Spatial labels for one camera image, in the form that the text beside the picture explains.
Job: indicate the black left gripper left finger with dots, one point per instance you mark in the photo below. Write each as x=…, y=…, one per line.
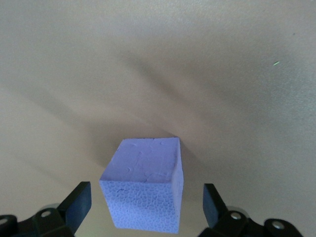
x=74, y=212

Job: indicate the purple foam cube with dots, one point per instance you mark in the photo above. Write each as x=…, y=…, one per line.
x=143, y=187

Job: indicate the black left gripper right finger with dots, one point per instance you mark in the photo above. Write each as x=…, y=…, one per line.
x=217, y=217

